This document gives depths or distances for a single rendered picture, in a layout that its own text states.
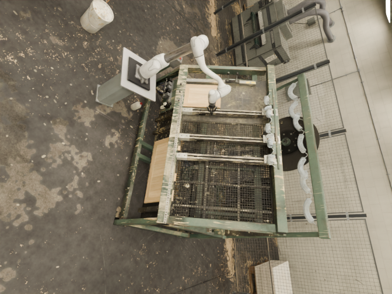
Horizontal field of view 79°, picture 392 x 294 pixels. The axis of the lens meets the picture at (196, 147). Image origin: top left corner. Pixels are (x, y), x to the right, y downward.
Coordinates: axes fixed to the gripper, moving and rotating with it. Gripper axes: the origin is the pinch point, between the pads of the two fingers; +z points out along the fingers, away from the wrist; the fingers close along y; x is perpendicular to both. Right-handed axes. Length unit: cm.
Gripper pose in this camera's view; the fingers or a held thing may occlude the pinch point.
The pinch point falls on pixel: (211, 112)
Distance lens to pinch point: 301.3
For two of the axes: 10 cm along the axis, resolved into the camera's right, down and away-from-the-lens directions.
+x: 0.8, -9.0, 4.4
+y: 10.0, 0.6, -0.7
